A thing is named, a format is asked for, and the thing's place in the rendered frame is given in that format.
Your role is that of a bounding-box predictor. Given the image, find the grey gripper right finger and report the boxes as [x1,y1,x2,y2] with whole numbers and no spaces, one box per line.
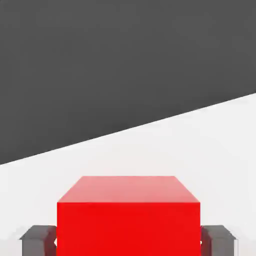
[199,224,240,256]

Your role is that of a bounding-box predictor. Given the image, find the small red cube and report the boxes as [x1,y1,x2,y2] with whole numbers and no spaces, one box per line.
[56,175,201,256]

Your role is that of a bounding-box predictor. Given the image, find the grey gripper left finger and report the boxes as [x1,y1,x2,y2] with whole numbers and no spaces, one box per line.
[18,224,58,256]

